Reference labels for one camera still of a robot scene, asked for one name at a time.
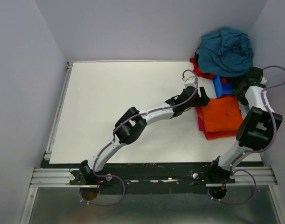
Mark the folded magenta t shirt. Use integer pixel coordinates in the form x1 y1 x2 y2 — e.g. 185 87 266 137
195 107 236 136

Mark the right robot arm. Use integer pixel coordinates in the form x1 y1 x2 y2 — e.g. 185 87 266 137
208 67 283 180

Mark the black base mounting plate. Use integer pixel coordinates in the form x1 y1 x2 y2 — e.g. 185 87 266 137
41 161 264 196

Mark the teal crumpled t shirt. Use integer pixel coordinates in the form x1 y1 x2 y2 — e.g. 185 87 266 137
198 26 254 77

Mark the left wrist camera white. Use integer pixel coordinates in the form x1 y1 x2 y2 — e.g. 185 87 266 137
183 76 196 88

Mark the blue plastic bin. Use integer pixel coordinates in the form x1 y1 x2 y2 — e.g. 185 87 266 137
212 76 233 98

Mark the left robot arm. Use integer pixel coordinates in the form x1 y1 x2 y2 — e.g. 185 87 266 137
79 86 210 183

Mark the red crumpled t shirt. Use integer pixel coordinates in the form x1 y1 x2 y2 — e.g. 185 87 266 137
190 58 216 80

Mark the aluminium extrusion rail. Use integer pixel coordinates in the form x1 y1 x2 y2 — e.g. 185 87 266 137
30 167 278 188

